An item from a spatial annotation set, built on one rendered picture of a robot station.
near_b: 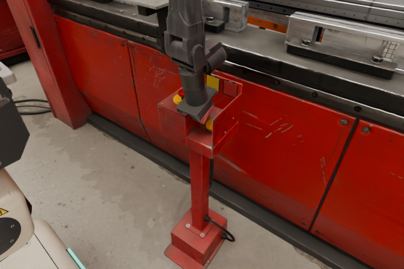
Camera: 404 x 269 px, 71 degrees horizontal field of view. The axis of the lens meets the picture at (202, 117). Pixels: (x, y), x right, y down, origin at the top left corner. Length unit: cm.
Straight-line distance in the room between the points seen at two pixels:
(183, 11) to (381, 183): 78
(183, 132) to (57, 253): 65
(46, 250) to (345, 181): 106
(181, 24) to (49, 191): 140
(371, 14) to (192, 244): 111
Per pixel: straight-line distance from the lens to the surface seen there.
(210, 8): 113
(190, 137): 83
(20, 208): 72
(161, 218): 151
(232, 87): 85
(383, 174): 101
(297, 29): 99
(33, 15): 179
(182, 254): 140
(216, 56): 68
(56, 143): 208
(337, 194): 112
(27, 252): 126
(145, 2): 99
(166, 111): 84
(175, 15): 58
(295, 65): 89
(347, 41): 96
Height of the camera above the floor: 126
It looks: 38 degrees down
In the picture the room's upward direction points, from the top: straight up
